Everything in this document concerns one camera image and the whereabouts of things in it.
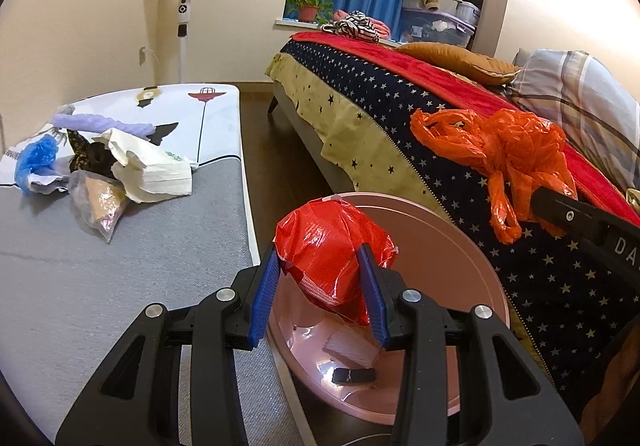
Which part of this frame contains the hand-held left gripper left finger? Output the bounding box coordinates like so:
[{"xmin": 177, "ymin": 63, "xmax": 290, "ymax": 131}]
[{"xmin": 55, "ymin": 242, "xmax": 281, "ymax": 446}]

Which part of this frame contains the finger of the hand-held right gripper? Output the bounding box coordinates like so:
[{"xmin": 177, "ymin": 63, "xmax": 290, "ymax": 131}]
[{"xmin": 530, "ymin": 186, "xmax": 608, "ymax": 241}]

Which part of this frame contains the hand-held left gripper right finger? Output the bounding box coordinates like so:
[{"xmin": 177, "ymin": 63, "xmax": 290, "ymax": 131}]
[{"xmin": 356, "ymin": 242, "xmax": 586, "ymax": 446}]

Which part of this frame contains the red plastic bag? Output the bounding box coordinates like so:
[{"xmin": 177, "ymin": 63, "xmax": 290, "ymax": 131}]
[{"xmin": 275, "ymin": 197, "xmax": 399, "ymax": 327}]

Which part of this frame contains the pink plastic basin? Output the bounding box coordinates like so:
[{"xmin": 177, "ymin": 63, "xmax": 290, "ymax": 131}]
[{"xmin": 265, "ymin": 193, "xmax": 512, "ymax": 426}]

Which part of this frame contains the orange plastic bag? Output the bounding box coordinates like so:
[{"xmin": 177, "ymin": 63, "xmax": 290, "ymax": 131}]
[{"xmin": 410, "ymin": 109, "xmax": 580, "ymax": 245}]

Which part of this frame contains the brown floral scrunchie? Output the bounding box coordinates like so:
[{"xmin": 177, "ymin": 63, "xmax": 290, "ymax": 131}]
[{"xmin": 70, "ymin": 131, "xmax": 118, "ymax": 177}]

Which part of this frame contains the white ribbed packet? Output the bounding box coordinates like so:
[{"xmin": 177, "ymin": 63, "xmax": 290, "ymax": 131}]
[{"xmin": 322, "ymin": 323, "xmax": 381, "ymax": 368}]

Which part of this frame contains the small black wrapper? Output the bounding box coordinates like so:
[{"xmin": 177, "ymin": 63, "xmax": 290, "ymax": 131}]
[{"xmin": 332, "ymin": 367, "xmax": 377, "ymax": 384}]

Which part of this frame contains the grey mattress with printed sheet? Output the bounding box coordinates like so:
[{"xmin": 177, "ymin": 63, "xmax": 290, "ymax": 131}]
[{"xmin": 0, "ymin": 84, "xmax": 306, "ymax": 446}]

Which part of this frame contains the plaid pillow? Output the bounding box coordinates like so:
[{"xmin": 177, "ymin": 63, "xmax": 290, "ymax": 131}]
[{"xmin": 505, "ymin": 49, "xmax": 640, "ymax": 192}]

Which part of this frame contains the dark brown cloth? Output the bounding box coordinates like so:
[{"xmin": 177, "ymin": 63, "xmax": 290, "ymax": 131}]
[{"xmin": 580, "ymin": 321, "xmax": 640, "ymax": 432}]

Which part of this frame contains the white face mask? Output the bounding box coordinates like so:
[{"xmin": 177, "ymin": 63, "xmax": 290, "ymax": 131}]
[{"xmin": 111, "ymin": 159, "xmax": 193, "ymax": 204}]

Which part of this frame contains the clear plastic bag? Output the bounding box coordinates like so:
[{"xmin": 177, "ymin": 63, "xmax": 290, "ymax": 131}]
[{"xmin": 67, "ymin": 170, "xmax": 130, "ymax": 243}]

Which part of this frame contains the orange pillow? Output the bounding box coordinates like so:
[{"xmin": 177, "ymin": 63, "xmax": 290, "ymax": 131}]
[{"xmin": 395, "ymin": 41, "xmax": 521, "ymax": 87}]

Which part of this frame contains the navy star blanket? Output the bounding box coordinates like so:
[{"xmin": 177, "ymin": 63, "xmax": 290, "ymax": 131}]
[{"xmin": 282, "ymin": 39, "xmax": 640, "ymax": 387}]

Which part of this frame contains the white paper bag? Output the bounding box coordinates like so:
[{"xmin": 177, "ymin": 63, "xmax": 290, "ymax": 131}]
[{"xmin": 90, "ymin": 127, "xmax": 201, "ymax": 177}]

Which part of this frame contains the red blanket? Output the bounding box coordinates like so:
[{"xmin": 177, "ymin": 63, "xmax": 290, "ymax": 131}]
[{"xmin": 291, "ymin": 31, "xmax": 640, "ymax": 214}]

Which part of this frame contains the metal pot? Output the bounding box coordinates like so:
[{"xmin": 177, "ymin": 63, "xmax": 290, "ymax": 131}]
[{"xmin": 457, "ymin": 0, "xmax": 481, "ymax": 24}]

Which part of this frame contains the clear storage box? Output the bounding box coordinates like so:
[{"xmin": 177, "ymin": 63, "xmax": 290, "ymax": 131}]
[{"xmin": 397, "ymin": 6, "xmax": 476, "ymax": 50}]

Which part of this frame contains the lavender towel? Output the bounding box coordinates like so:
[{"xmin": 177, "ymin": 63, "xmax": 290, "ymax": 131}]
[{"xmin": 52, "ymin": 112, "xmax": 156, "ymax": 139}]

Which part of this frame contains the white crumpled tissue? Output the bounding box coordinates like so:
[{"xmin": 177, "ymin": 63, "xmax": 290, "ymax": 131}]
[{"xmin": 20, "ymin": 171, "xmax": 71, "ymax": 197}]

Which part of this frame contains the pink cloth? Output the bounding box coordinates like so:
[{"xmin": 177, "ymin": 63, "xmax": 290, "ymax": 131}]
[{"xmin": 332, "ymin": 9, "xmax": 393, "ymax": 41}]

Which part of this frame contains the blue plastic shoe cover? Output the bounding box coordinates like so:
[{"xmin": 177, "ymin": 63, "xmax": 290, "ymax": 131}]
[{"xmin": 15, "ymin": 133, "xmax": 60, "ymax": 197}]

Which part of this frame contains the striped black white cloth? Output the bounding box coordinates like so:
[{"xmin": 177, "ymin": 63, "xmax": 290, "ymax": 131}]
[{"xmin": 320, "ymin": 10, "xmax": 381, "ymax": 44}]

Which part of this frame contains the potted green plant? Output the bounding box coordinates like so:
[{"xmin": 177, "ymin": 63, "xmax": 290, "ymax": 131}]
[{"xmin": 286, "ymin": 0, "xmax": 335, "ymax": 24}]

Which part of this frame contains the white pedestal fan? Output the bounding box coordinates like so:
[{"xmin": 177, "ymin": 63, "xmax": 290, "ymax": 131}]
[{"xmin": 145, "ymin": 0, "xmax": 238, "ymax": 84}]

